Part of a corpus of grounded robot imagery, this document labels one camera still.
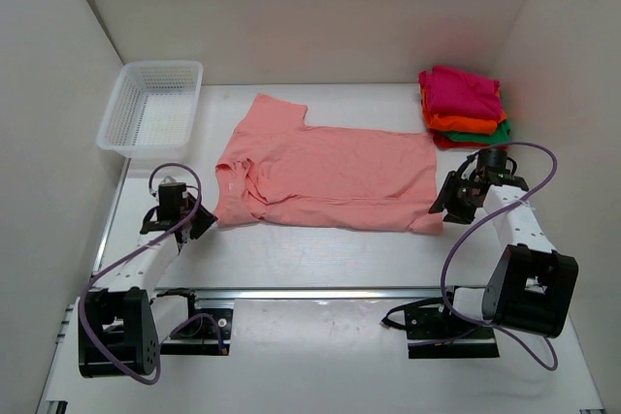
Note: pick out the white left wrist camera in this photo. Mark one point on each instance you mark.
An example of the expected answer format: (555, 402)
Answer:
(167, 180)

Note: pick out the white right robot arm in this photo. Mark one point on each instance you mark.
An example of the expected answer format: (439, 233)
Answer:
(530, 289)

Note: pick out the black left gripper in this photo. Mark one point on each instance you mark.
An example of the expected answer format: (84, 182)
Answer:
(195, 219)

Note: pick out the folded green t-shirt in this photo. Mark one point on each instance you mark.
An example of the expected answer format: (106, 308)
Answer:
(499, 136)

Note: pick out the folded red t-shirt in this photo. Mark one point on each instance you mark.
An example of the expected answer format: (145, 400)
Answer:
(443, 143)

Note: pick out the folded orange t-shirt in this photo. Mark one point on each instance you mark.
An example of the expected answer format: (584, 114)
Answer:
(456, 123)

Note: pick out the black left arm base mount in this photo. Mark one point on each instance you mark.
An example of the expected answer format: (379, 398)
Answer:
(203, 337)

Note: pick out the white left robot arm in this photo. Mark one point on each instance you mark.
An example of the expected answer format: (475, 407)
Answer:
(124, 321)

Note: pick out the white perforated plastic basket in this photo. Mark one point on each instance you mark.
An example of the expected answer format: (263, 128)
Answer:
(151, 111)

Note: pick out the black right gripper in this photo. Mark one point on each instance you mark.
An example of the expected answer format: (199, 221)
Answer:
(459, 196)

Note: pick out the aluminium table rail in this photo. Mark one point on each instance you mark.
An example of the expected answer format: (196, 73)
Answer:
(266, 261)

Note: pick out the folded magenta t-shirt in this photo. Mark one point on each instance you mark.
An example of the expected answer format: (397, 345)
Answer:
(451, 91)

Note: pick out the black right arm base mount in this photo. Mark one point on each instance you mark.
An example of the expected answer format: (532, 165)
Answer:
(433, 333)

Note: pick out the salmon pink t-shirt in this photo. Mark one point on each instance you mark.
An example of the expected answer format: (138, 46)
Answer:
(278, 169)

